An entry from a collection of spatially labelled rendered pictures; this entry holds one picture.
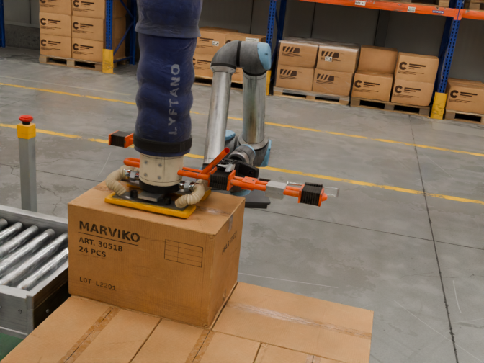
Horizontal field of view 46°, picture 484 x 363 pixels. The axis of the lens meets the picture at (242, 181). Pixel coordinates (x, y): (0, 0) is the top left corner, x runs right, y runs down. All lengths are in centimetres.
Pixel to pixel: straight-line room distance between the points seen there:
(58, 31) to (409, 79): 586
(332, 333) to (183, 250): 68
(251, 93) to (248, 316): 102
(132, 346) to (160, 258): 33
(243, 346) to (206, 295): 23
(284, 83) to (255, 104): 657
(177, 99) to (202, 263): 61
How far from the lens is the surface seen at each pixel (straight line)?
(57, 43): 1064
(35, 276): 261
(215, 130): 254
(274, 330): 231
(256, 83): 267
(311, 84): 925
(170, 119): 214
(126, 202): 224
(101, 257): 232
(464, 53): 1059
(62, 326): 229
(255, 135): 288
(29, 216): 307
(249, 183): 216
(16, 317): 246
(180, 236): 213
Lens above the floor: 184
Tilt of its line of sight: 20 degrees down
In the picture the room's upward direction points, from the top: 6 degrees clockwise
